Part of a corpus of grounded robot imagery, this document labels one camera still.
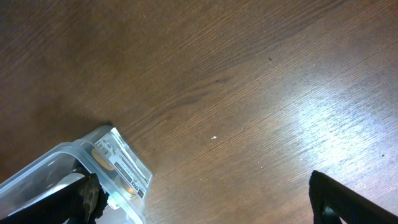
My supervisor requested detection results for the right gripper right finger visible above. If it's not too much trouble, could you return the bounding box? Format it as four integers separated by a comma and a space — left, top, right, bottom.
309, 170, 397, 224

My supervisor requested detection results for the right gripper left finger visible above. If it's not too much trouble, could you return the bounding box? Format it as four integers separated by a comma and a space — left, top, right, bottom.
1, 174, 109, 224

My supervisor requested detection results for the clear plastic container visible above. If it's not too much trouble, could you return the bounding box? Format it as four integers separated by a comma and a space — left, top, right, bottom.
1, 125, 153, 224

